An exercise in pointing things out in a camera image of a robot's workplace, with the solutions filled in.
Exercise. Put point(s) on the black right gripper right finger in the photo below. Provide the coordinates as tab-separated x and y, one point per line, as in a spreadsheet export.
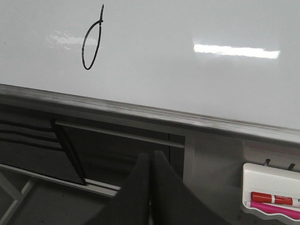
172	203

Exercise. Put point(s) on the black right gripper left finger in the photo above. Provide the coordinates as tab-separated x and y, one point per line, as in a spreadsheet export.
130	206

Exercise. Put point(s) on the pink whiteboard marker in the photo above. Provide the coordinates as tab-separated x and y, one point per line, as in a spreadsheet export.
270	209

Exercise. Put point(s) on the grey panel with top rail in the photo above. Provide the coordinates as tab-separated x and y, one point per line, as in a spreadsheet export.
108	152

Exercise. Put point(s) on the white whiteboard with aluminium frame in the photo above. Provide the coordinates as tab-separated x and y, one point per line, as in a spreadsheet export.
232	65

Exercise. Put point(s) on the white marker tray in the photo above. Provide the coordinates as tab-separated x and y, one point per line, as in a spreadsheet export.
269	180

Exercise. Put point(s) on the red whiteboard marker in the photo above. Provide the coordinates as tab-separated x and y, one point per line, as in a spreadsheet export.
275	199

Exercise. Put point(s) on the grey slatted panel black stripes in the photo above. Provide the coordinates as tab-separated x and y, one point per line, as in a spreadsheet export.
44	150

